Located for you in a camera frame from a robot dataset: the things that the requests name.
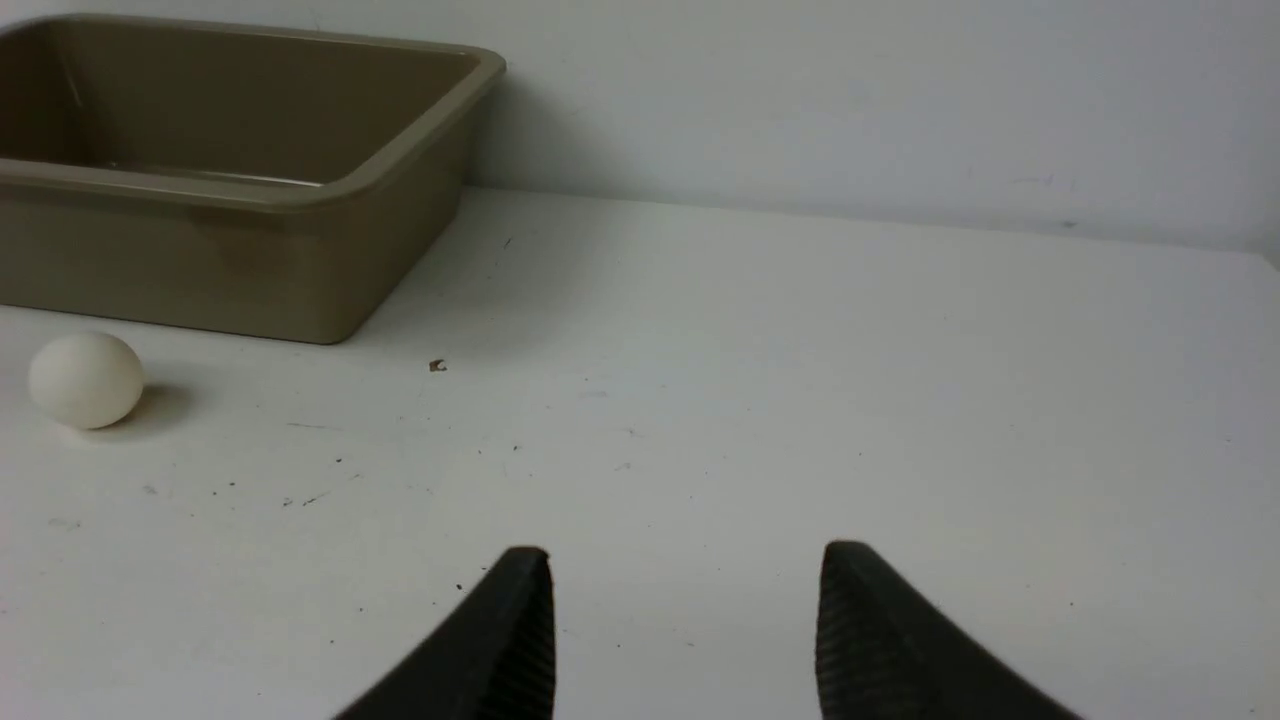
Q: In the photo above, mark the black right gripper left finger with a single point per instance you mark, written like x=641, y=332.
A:
x=494, y=657

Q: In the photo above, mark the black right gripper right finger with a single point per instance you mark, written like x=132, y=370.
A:
x=883, y=651

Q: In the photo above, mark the white ping-pong ball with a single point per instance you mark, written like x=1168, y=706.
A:
x=86, y=381

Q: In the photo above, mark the tan plastic storage bin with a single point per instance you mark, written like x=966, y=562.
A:
x=272, y=182

